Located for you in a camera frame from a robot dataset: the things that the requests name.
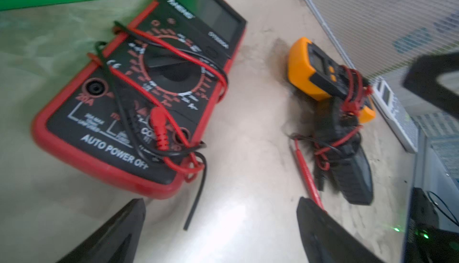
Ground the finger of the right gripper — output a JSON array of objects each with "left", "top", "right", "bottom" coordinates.
[{"left": 402, "top": 52, "right": 459, "bottom": 119}]

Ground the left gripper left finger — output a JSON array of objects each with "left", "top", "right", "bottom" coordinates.
[{"left": 59, "top": 198, "right": 146, "bottom": 263}]

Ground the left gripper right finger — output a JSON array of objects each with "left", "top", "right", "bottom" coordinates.
[{"left": 296, "top": 197, "right": 382, "bottom": 263}]

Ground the small black multimeter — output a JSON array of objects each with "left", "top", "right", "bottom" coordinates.
[{"left": 289, "top": 97, "right": 374, "bottom": 206}]

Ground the yellow multimeter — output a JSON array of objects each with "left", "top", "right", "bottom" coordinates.
[{"left": 288, "top": 37, "right": 377, "bottom": 123}]

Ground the red ANENG multimeter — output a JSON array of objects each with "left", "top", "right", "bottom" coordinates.
[{"left": 32, "top": 0, "right": 247, "bottom": 200}]

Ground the red probe on table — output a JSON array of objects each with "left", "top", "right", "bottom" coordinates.
[{"left": 293, "top": 136, "right": 324, "bottom": 210}]

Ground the white calculator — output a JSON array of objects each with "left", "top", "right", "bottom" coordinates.
[{"left": 373, "top": 78, "right": 419, "bottom": 154}]

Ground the white open file box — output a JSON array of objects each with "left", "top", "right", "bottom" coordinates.
[{"left": 305, "top": 0, "right": 459, "bottom": 116}]

